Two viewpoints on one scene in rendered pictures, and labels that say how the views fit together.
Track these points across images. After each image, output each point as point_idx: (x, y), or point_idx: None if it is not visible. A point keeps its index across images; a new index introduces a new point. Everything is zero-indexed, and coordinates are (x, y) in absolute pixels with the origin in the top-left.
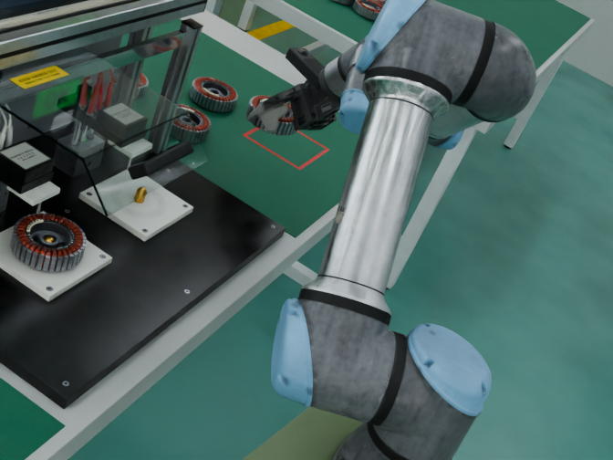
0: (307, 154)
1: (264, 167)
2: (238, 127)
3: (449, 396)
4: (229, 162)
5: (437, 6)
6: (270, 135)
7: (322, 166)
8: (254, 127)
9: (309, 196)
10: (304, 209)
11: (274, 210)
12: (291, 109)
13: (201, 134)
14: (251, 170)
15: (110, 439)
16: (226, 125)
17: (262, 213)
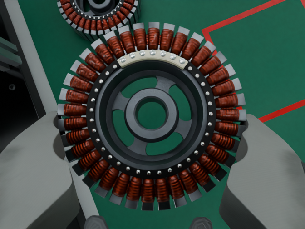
0: (291, 93)
1: (184, 113)
2: (208, 9)
3: None
4: (130, 93)
5: None
6: (253, 36)
7: (297, 127)
8: (237, 12)
9: (214, 194)
10: (182, 221)
11: (129, 211)
12: (214, 125)
13: (102, 36)
14: (156, 116)
15: None
16: (189, 3)
17: (105, 212)
